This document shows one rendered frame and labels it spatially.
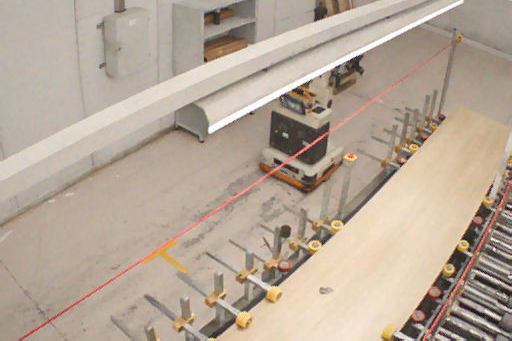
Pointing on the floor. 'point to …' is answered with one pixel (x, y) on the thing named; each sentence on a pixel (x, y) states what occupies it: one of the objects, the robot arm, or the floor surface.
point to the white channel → (103, 134)
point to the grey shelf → (183, 29)
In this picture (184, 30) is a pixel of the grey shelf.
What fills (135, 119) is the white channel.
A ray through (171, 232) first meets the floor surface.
